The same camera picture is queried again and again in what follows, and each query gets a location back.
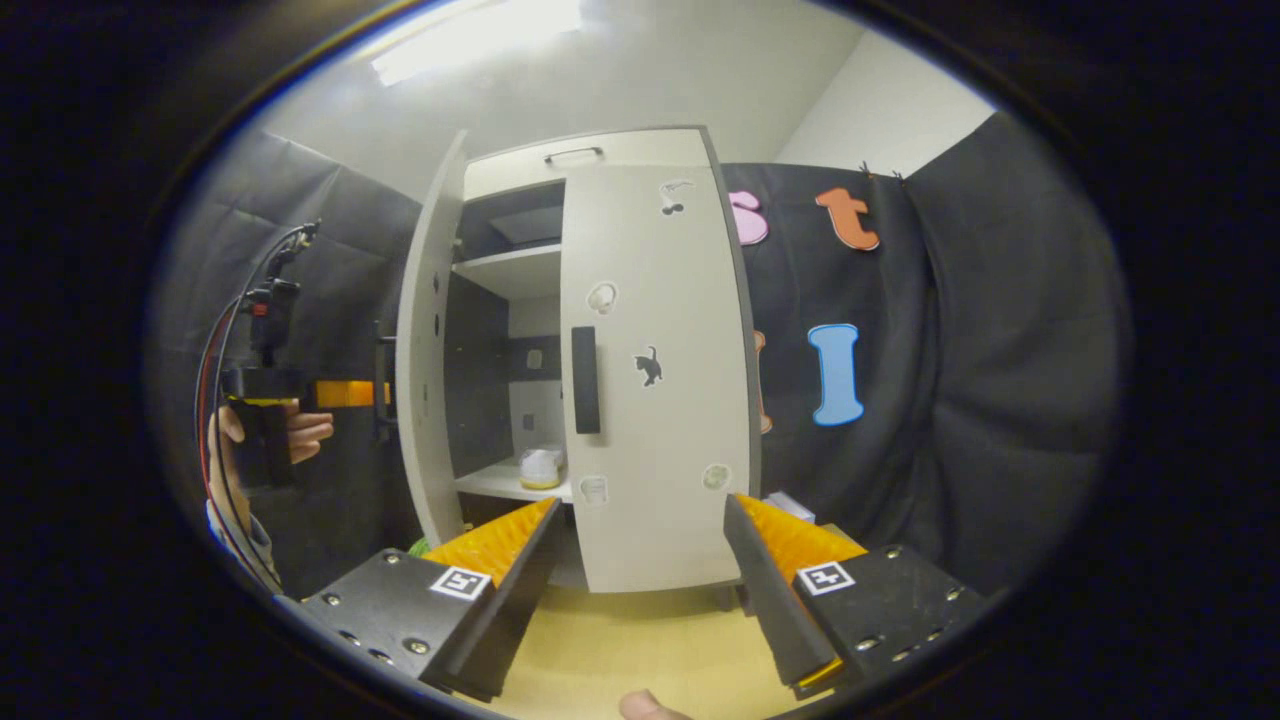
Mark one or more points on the white shoe cabinet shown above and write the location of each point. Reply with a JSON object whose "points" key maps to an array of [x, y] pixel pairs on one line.
{"points": [[510, 270]]}

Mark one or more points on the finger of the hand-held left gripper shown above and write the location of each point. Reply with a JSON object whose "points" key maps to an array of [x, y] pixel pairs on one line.
{"points": [[350, 394]]}

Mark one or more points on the black backdrop cloth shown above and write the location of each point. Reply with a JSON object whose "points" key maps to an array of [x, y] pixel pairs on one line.
{"points": [[1000, 350]]}

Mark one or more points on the watermelon slice toy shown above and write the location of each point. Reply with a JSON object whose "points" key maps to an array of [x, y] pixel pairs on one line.
{"points": [[420, 547]]}

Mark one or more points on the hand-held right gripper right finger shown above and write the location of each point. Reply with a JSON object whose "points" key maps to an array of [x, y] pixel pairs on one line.
{"points": [[775, 610]]}

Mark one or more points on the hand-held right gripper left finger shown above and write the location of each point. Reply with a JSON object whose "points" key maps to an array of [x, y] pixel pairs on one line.
{"points": [[520, 600]]}

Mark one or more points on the white cabinet door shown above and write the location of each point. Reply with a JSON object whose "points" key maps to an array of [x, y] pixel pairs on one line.
{"points": [[660, 450], [425, 400]]}

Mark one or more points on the white canvas shoe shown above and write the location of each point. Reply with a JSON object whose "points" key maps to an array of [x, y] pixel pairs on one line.
{"points": [[542, 468]]}

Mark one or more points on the white cabinet drawer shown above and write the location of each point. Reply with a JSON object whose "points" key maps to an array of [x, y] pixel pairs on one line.
{"points": [[600, 155]]}

